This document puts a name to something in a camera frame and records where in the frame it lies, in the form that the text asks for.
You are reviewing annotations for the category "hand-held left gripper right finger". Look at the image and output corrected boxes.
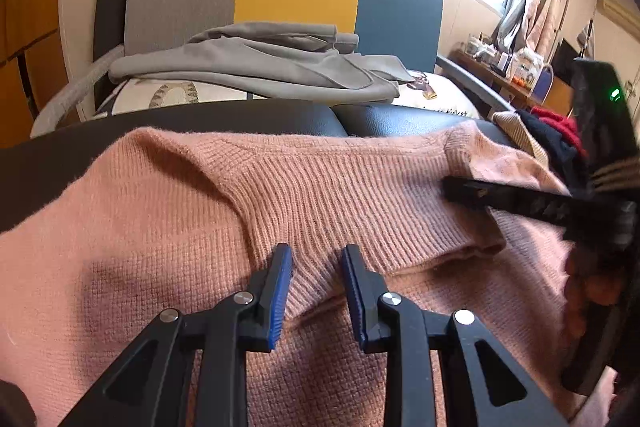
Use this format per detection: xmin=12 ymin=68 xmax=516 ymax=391
xmin=341 ymin=244 xmax=571 ymax=427

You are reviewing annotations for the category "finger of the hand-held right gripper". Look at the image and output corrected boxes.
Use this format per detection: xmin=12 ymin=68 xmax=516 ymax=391
xmin=442 ymin=176 xmax=591 ymax=228

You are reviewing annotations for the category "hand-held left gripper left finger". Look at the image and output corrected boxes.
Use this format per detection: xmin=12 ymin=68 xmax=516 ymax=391
xmin=57 ymin=243 xmax=295 ymax=427

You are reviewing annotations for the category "pink knit sweater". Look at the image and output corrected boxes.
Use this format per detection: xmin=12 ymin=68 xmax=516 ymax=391
xmin=0 ymin=122 xmax=621 ymax=427

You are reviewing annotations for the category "person's right hand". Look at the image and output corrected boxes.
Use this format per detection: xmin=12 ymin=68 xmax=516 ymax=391
xmin=565 ymin=249 xmax=626 ymax=338

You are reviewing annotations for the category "red garment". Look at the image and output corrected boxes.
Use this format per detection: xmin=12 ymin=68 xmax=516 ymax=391
xmin=530 ymin=106 xmax=588 ymax=158

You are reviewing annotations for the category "navy garment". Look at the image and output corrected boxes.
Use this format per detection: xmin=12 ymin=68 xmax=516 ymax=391
xmin=515 ymin=109 xmax=591 ymax=192

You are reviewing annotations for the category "blue metal chair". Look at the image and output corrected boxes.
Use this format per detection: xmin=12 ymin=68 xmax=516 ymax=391
xmin=530 ymin=63 xmax=556 ymax=102

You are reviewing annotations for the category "black monitor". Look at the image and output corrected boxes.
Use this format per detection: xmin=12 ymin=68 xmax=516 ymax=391
xmin=552 ymin=38 xmax=581 ymax=72

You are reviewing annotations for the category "beige knit garment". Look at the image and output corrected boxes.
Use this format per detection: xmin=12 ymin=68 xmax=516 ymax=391
xmin=492 ymin=109 xmax=551 ymax=168

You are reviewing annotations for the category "clutter of small boxes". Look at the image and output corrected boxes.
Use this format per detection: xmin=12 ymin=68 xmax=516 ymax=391
xmin=465 ymin=32 xmax=546 ymax=82

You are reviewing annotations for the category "white printed cushion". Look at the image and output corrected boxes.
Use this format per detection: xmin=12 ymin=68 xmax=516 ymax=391
xmin=95 ymin=69 xmax=483 ymax=120

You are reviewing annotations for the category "wooden desk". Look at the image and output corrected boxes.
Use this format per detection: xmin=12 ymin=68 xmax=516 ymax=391
xmin=450 ymin=49 xmax=576 ymax=118

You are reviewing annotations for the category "black padded bed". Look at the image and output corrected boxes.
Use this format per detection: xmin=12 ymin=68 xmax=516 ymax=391
xmin=0 ymin=102 xmax=496 ymax=233

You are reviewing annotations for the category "grey garment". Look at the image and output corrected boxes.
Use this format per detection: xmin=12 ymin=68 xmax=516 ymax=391
xmin=109 ymin=22 xmax=416 ymax=102

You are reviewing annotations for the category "wooden cabinet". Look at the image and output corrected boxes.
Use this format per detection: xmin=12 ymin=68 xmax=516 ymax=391
xmin=0 ymin=0 xmax=71 ymax=148

